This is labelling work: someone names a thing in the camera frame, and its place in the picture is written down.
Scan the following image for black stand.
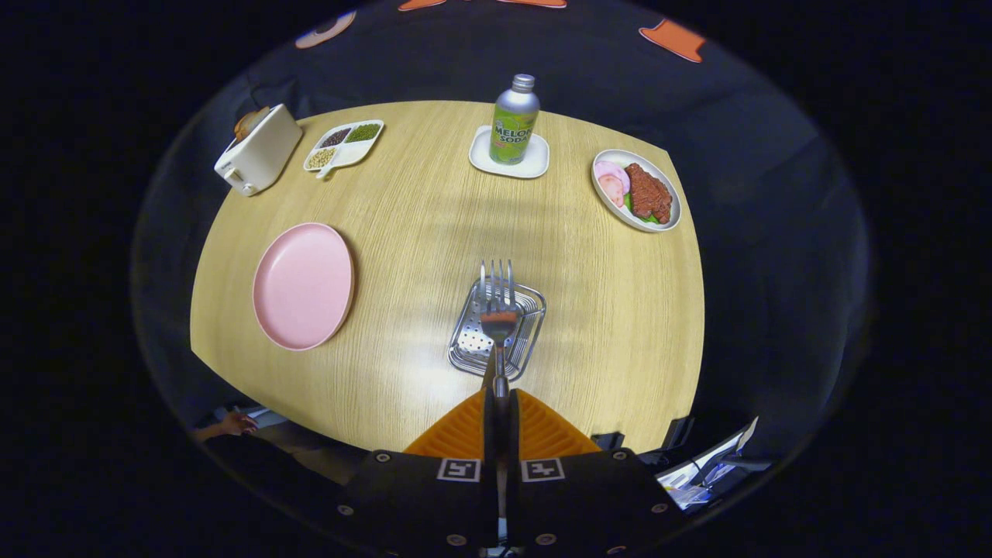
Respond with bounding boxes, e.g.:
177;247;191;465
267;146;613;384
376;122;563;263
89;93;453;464
593;416;696;466

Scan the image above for white divided bean dish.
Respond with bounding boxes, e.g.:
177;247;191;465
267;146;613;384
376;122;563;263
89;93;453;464
303;119;385;181

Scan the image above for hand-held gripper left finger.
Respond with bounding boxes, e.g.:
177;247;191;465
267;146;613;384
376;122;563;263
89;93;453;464
333;390;498;556

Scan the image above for silver metal fork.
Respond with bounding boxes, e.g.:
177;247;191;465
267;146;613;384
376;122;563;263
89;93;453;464
478;260;522;400

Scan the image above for brown toast slice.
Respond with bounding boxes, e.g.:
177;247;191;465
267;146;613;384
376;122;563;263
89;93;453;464
235;106;270;141

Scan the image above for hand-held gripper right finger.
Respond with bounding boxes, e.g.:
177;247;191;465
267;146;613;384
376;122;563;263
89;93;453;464
508;390;692;556

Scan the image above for brown fried meat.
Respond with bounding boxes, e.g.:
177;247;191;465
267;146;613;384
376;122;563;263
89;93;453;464
625;163;673;224

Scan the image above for perforated metal basket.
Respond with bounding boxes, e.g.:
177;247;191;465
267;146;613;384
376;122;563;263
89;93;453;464
447;277;548;381

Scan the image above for white oval food plate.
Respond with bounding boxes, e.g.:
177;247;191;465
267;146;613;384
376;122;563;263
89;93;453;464
591;149;683;233

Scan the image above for pink round plate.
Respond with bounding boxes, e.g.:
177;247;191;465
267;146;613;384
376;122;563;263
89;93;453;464
253;222;356;352

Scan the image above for white square coaster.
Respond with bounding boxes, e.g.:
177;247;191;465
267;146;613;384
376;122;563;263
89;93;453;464
469;126;550;180

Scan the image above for printed paper sheets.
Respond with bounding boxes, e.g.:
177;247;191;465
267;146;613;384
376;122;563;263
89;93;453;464
657;416;776;512

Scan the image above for green lettuce leaf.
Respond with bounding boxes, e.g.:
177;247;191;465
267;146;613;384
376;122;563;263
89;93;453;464
622;194;664;226

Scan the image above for pink ham slices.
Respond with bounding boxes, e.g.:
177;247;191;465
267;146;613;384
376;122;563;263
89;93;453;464
594;160;631;208

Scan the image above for green label metal bottle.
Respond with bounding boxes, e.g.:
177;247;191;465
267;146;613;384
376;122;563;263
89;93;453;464
490;74;541;165

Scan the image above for cream toaster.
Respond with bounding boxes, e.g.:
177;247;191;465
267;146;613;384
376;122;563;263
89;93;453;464
215;104;304;197

